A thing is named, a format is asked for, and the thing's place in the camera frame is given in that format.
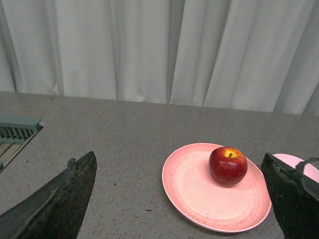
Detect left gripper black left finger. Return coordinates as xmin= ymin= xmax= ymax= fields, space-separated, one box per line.
xmin=0 ymin=151 xmax=97 ymax=239

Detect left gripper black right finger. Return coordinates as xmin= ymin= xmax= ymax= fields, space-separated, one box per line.
xmin=262 ymin=153 xmax=319 ymax=239

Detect red apple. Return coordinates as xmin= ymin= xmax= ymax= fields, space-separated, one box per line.
xmin=208 ymin=146 xmax=248 ymax=187

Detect pink plate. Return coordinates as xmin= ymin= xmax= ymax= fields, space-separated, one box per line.
xmin=162 ymin=143 xmax=272 ymax=233

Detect grey-green rack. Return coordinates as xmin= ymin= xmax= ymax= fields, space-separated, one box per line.
xmin=0 ymin=115 xmax=45 ymax=171

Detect white curtain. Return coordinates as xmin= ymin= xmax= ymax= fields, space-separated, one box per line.
xmin=0 ymin=0 xmax=319 ymax=116

